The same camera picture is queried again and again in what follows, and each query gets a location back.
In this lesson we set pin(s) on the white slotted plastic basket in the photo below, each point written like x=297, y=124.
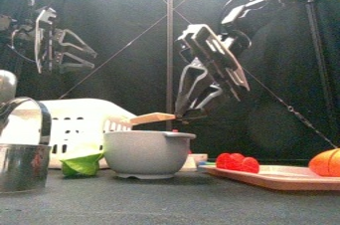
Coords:
x=74, y=112

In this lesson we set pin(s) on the small white toy block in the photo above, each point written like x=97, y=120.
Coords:
x=194, y=162

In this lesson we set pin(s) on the slanted black frame pole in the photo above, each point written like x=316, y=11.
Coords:
x=317, y=59

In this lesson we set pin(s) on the red toy fruit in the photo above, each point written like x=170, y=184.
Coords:
x=236, y=163

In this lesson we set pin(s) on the grey bowl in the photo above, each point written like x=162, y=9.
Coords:
x=145, y=152

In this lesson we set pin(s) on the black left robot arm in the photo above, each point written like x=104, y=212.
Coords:
x=14, y=36

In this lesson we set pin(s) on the beige cutting board tray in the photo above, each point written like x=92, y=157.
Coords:
x=282, y=179

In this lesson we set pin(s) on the orange toy fruit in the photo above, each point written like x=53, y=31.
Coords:
x=325, y=163

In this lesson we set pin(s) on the green toy leaf vegetable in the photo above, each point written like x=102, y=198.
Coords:
x=81, y=166

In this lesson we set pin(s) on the shiny steel kettle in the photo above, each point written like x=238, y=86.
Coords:
x=5, y=84

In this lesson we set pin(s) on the vertical metal frame pole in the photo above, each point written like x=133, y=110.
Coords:
x=169, y=20

